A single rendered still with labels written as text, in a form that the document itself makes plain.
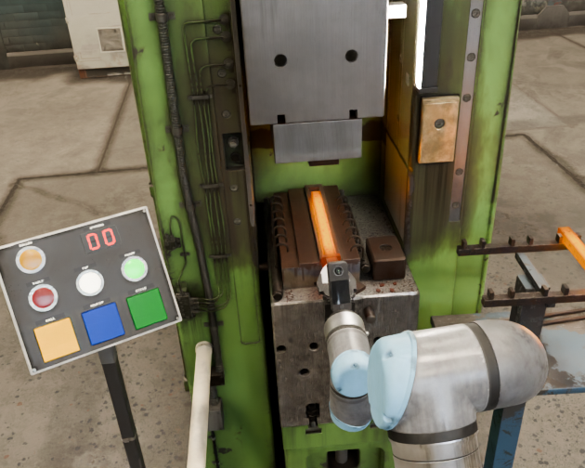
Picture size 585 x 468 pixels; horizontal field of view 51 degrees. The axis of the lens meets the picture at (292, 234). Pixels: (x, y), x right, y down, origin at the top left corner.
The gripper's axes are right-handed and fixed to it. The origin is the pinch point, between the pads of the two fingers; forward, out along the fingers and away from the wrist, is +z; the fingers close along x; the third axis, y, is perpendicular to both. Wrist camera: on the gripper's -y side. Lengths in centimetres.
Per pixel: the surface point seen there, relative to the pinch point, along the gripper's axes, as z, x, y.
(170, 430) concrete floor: 37, -59, 102
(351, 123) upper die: 4.7, 5.0, -35.4
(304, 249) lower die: 9.6, -6.2, 1.6
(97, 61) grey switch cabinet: 523, -179, 108
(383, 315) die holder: -3.6, 12.9, 14.9
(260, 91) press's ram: 5.0, -14.7, -43.9
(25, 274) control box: -15, -67, -14
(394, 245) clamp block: 9.6, 17.7, 2.5
